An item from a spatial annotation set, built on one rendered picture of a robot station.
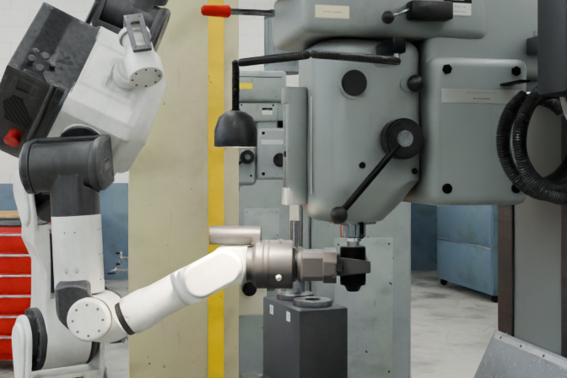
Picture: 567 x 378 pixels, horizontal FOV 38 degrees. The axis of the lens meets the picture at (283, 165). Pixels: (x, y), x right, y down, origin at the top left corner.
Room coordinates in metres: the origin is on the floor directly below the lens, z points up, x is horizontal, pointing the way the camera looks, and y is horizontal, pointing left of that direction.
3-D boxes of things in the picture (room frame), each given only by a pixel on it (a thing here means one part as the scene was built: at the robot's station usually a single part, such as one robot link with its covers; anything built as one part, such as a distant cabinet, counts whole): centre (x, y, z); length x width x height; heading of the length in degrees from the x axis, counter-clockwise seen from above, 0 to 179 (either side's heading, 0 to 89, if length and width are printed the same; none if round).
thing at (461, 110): (1.54, -0.32, 1.47); 0.24 x 0.19 x 0.26; 13
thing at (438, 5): (1.38, -0.22, 1.66); 0.12 x 0.04 x 0.04; 103
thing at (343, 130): (1.50, -0.13, 1.47); 0.21 x 0.19 x 0.32; 13
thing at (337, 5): (1.51, -0.17, 1.68); 0.34 x 0.24 x 0.10; 103
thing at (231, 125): (1.37, 0.08, 1.47); 0.07 x 0.07 x 0.06
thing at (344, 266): (1.47, -0.12, 1.23); 0.06 x 0.02 x 0.03; 88
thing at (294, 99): (1.48, -0.02, 1.45); 0.04 x 0.04 x 0.21; 13
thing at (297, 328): (1.93, -0.05, 1.00); 0.22 x 0.12 x 0.20; 23
